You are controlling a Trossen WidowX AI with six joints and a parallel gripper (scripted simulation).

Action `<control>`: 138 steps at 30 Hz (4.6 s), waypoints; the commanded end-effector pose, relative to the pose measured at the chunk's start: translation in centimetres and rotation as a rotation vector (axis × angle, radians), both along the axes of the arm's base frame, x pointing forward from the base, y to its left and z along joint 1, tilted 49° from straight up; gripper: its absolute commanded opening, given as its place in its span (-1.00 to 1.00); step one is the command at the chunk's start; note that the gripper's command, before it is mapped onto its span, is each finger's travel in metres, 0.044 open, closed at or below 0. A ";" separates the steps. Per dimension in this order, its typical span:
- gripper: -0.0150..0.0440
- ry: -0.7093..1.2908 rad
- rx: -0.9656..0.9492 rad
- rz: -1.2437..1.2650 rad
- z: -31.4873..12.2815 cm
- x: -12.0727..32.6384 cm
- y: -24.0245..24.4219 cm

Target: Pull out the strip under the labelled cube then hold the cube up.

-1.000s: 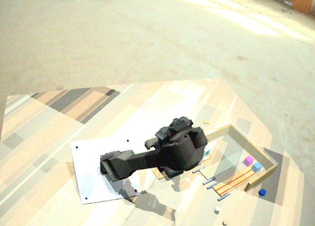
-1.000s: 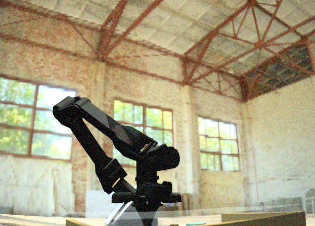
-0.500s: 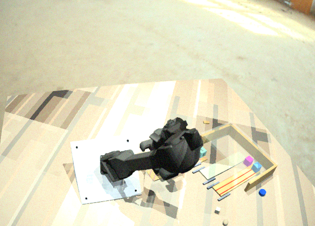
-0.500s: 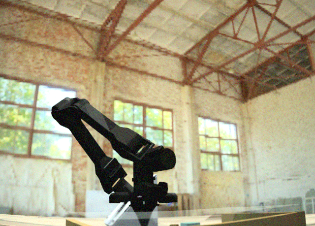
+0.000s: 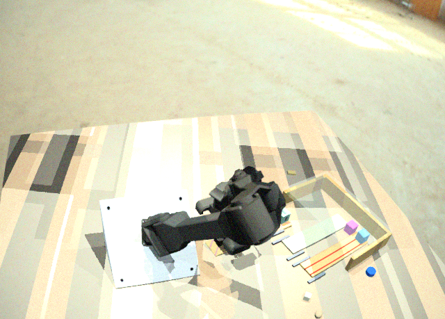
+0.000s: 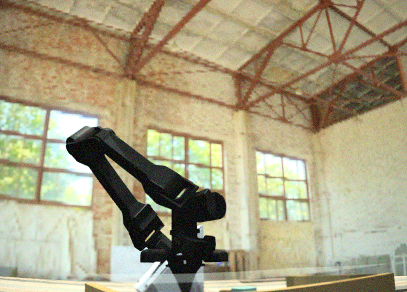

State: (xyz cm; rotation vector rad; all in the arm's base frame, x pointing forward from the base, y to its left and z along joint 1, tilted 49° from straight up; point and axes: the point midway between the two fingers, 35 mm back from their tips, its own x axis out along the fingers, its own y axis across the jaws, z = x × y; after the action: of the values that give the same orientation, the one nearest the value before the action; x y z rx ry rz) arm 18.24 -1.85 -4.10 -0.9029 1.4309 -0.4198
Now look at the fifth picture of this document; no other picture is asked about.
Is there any tan flat strip with orange lines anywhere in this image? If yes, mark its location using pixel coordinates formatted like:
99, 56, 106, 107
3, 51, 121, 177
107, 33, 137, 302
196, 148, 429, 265
300, 244, 349, 278

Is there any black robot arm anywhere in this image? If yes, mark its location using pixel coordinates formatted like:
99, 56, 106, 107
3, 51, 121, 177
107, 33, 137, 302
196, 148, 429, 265
141, 166, 286, 257

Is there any blue cylinder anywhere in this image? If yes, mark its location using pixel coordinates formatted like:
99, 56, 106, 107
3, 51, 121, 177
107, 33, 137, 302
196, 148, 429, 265
366, 267, 376, 277

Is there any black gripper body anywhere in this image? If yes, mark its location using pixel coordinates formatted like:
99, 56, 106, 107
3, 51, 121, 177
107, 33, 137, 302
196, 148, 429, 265
195, 196, 250, 256

